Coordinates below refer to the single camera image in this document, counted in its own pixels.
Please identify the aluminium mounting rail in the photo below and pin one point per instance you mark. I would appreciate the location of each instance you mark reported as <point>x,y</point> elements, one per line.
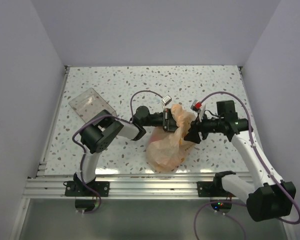
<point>178,186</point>

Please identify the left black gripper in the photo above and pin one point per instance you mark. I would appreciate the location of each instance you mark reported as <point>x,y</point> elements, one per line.
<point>170,125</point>

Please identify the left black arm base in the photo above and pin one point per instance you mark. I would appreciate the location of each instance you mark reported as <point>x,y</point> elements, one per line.
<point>76,188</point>

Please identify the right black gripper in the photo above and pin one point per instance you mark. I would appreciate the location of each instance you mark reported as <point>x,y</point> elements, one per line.
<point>193,136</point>

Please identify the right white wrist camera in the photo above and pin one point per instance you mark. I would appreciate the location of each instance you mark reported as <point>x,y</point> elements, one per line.
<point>199,108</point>

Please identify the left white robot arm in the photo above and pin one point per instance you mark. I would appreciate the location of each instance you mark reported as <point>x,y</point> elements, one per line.
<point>96,135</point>

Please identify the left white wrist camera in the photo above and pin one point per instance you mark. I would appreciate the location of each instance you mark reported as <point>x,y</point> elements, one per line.
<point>166,100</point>

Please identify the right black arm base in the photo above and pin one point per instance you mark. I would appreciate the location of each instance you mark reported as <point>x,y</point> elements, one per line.
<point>214,188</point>

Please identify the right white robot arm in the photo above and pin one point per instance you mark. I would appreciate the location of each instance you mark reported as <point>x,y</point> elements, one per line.
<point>269,197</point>

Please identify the orange translucent plastic bag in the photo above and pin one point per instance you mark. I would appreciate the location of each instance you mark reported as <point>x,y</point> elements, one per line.
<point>167,150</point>

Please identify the clear plastic tray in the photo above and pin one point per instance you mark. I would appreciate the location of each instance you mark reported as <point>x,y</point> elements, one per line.
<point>89,104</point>

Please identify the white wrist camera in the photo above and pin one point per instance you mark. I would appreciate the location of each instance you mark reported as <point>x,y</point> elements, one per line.
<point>166,100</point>
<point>199,108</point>

